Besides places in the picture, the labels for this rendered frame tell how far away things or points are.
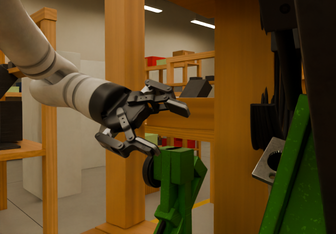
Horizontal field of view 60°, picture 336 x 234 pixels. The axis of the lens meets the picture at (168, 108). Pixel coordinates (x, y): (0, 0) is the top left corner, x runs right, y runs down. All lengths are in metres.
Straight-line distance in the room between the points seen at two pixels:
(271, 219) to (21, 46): 0.41
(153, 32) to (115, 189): 8.97
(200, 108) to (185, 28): 10.12
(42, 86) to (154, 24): 9.31
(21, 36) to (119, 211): 0.63
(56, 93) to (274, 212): 0.44
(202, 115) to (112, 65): 0.32
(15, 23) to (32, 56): 0.08
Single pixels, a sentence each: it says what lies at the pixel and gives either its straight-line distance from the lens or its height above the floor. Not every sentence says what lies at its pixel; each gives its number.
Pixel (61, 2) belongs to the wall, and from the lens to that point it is 8.22.
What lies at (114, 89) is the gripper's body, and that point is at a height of 1.29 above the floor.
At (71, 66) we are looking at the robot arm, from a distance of 0.62.
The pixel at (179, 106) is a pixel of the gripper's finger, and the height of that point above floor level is 1.26.
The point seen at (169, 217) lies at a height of 1.04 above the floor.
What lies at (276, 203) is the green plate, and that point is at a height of 1.19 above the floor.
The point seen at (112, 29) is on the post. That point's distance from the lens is 0.93.
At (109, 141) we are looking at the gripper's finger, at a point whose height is 1.21.
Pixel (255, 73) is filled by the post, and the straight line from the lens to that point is 0.65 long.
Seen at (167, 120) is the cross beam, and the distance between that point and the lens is 0.88.
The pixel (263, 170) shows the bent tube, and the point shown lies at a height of 1.19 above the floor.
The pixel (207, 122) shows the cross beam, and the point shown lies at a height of 1.21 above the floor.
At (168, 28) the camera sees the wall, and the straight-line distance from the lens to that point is 10.26.
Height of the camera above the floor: 1.27
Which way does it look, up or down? 2 degrees down
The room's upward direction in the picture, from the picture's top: straight up
